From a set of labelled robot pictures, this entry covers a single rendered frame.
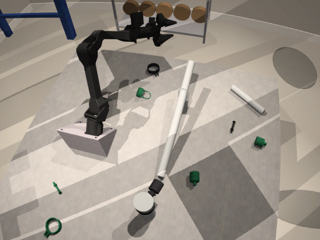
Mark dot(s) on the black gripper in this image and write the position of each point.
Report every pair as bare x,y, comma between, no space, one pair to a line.
154,31

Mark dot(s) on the white cylinder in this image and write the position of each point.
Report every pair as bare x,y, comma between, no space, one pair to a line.
248,99

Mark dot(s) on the grey cylinder with light round cap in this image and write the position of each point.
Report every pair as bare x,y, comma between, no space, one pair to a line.
144,202

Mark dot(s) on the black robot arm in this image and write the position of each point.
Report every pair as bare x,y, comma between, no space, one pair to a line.
87,52

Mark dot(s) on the long white pipe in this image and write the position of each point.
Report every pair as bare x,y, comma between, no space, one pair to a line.
176,120

